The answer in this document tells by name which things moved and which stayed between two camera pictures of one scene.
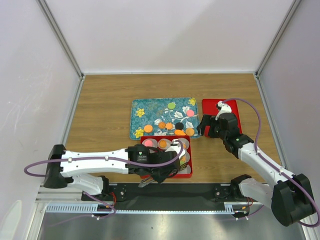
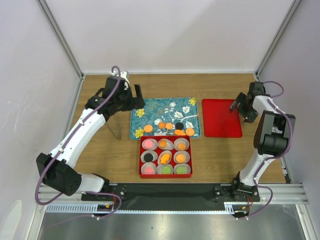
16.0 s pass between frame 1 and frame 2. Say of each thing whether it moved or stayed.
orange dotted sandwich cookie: stayed
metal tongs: moved
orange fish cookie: stayed
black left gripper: moved
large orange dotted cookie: stayed
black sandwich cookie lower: stayed
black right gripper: moved
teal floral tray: stayed
